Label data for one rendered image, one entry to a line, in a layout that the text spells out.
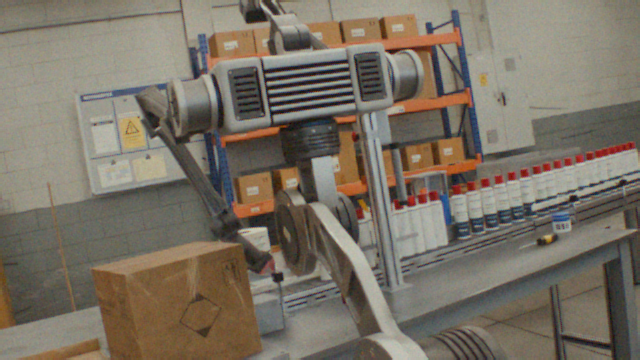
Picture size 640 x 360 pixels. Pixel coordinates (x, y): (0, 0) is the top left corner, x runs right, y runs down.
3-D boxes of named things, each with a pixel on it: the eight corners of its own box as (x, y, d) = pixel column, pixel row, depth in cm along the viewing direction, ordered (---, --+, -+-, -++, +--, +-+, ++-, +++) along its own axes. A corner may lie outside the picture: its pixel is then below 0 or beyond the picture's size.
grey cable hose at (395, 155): (404, 204, 208) (394, 142, 207) (411, 204, 205) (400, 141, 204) (396, 206, 206) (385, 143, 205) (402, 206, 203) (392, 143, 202)
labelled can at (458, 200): (464, 237, 235) (456, 184, 233) (474, 237, 230) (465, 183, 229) (454, 240, 232) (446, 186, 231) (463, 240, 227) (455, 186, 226)
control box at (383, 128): (391, 142, 211) (382, 87, 210) (392, 143, 194) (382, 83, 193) (362, 147, 212) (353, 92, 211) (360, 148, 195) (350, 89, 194)
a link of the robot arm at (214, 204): (139, 117, 182) (170, 100, 185) (139, 123, 187) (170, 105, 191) (216, 239, 181) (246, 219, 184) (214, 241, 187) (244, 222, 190)
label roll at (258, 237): (262, 259, 265) (255, 226, 264) (280, 263, 247) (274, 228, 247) (218, 270, 256) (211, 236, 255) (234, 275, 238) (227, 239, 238)
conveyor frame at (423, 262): (516, 231, 252) (514, 220, 252) (536, 232, 242) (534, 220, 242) (111, 353, 173) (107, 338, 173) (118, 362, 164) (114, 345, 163)
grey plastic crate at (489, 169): (543, 180, 436) (539, 150, 435) (585, 179, 400) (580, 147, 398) (479, 196, 412) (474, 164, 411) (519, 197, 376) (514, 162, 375)
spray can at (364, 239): (368, 265, 214) (358, 207, 213) (378, 266, 210) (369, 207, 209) (357, 269, 211) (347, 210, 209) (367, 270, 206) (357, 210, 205)
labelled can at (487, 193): (492, 228, 242) (484, 177, 241) (501, 228, 237) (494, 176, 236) (483, 231, 239) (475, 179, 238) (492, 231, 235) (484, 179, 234)
